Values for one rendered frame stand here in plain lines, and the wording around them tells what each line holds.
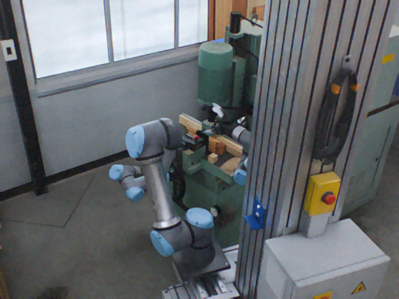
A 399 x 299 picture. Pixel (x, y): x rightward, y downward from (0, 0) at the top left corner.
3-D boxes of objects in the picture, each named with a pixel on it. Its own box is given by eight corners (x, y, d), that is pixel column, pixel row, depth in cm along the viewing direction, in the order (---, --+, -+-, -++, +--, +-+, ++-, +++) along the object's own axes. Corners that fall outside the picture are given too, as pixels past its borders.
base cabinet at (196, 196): (164, 245, 314) (164, 162, 275) (221, 208, 348) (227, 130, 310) (211, 283, 288) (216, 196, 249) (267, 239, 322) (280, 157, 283)
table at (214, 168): (144, 145, 267) (144, 137, 263) (182, 128, 285) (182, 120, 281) (219, 193, 231) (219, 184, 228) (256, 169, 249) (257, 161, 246)
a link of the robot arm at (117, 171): (112, 185, 206) (105, 171, 210) (130, 186, 214) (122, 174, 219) (122, 173, 203) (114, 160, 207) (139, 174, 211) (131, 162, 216)
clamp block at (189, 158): (170, 157, 252) (170, 144, 247) (187, 149, 260) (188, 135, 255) (188, 169, 243) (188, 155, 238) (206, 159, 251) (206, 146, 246)
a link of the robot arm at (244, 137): (254, 157, 208) (256, 142, 203) (236, 147, 214) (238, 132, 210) (264, 151, 213) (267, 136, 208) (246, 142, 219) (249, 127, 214)
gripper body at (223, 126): (213, 116, 219) (231, 126, 212) (224, 115, 225) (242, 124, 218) (209, 130, 221) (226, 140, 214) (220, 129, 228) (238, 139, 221)
